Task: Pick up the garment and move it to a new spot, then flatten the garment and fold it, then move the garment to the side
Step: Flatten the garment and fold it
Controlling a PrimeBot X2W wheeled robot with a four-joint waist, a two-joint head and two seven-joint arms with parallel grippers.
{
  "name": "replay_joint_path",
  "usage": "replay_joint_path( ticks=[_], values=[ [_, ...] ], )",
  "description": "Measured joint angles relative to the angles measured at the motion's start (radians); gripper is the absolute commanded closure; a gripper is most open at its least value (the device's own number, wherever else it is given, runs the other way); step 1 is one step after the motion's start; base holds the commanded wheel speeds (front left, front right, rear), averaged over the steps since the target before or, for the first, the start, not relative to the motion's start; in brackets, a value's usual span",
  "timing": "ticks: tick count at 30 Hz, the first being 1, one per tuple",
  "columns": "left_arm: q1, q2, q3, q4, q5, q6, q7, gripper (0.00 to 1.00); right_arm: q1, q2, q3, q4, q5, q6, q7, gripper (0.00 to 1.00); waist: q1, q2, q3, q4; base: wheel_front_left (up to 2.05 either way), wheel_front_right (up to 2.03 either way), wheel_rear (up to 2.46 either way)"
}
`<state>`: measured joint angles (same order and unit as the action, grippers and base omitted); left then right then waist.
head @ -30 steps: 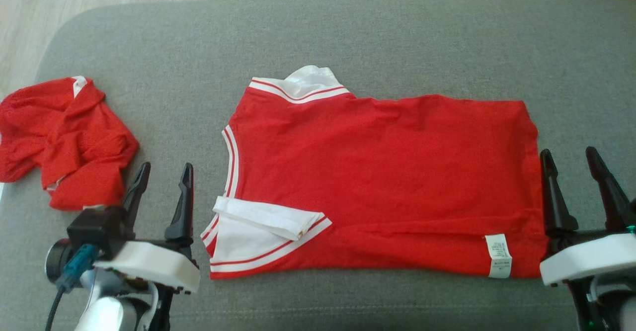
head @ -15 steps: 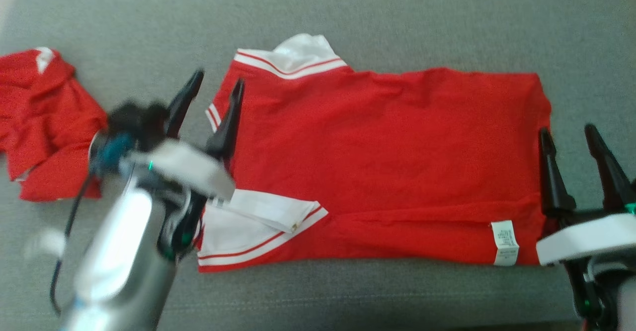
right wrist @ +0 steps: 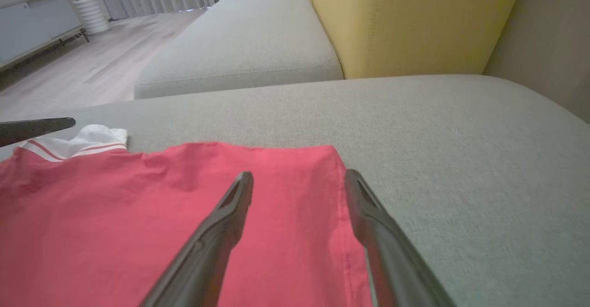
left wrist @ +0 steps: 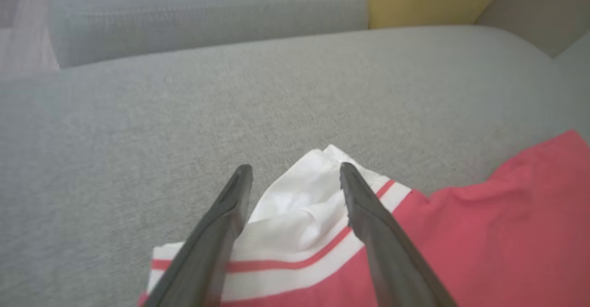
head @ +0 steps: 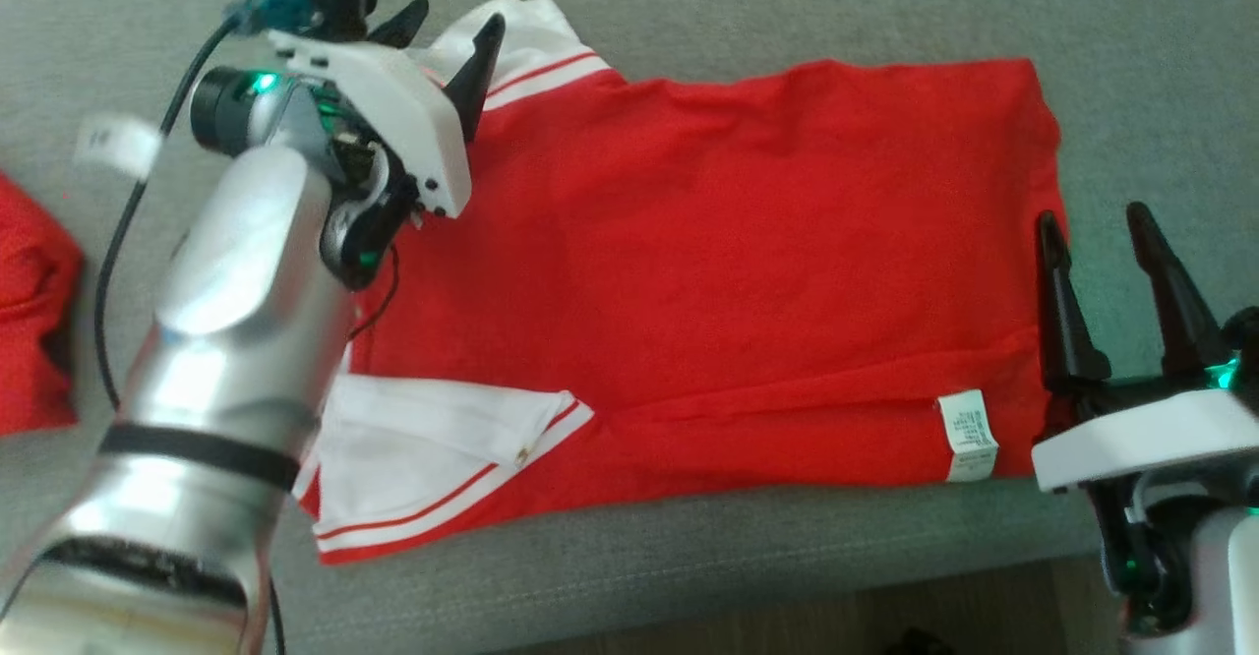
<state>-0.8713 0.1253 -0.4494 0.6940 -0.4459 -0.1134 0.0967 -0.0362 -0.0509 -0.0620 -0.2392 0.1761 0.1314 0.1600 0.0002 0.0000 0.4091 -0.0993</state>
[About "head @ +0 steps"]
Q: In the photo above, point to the red shorts white stripe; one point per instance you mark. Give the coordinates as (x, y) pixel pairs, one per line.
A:
(29, 321)

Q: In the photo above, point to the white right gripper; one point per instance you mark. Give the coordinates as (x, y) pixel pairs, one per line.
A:
(1141, 434)

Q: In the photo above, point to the red shirt white sleeves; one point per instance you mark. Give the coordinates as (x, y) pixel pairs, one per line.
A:
(738, 271)

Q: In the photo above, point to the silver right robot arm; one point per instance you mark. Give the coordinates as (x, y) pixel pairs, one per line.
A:
(1225, 586)

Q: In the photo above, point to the grey sofa seat cushion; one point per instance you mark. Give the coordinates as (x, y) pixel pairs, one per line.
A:
(787, 6)

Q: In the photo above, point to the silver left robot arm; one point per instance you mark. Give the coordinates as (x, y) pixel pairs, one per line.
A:
(226, 340)

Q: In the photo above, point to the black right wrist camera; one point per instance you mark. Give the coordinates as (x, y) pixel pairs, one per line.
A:
(1244, 340)

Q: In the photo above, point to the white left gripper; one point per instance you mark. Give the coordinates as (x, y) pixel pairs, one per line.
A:
(403, 104)

